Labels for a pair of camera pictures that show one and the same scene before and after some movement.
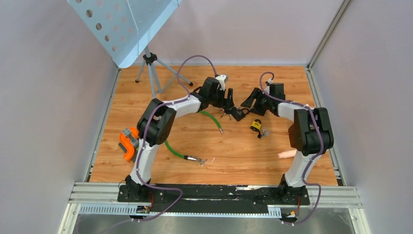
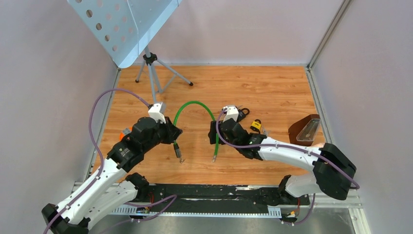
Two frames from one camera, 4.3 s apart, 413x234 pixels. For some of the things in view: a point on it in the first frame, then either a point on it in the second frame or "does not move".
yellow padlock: (256, 125) does not move
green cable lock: (201, 161) -> (177, 146)
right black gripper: (256, 94) -> (212, 134)
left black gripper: (226, 104) -> (174, 131)
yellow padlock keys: (265, 133) does not move
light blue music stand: (123, 27) does not move
